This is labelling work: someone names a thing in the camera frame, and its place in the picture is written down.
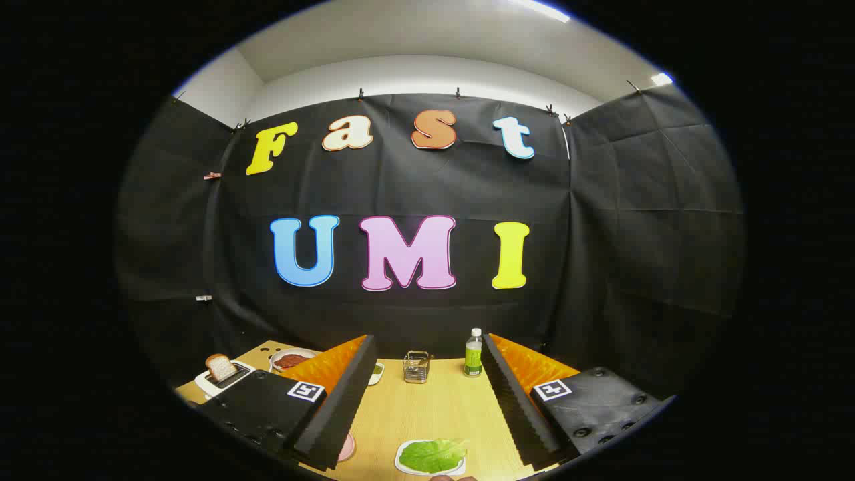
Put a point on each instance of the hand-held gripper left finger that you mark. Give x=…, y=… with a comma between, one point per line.
x=340, y=414

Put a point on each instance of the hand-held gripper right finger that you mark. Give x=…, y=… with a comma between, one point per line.
x=521, y=414

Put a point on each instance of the green lettuce leaf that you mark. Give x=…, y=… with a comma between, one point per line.
x=431, y=455

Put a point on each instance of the toasted bread slice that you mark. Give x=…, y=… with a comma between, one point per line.
x=220, y=367

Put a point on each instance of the pink plate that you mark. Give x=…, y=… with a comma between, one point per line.
x=347, y=449

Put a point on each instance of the white divided seasoning dish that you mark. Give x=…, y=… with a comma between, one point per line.
x=377, y=374

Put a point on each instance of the brown cooked meat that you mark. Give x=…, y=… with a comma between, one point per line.
x=290, y=361

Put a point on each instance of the green-label plastic bottle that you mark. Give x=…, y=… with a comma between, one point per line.
x=473, y=357

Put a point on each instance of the white square plate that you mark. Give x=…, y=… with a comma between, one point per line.
x=400, y=462

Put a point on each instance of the white round plate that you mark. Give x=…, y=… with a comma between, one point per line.
x=276, y=360

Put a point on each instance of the white toaster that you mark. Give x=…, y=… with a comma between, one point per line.
x=202, y=383

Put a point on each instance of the ceiling light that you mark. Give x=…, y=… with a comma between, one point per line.
x=661, y=79

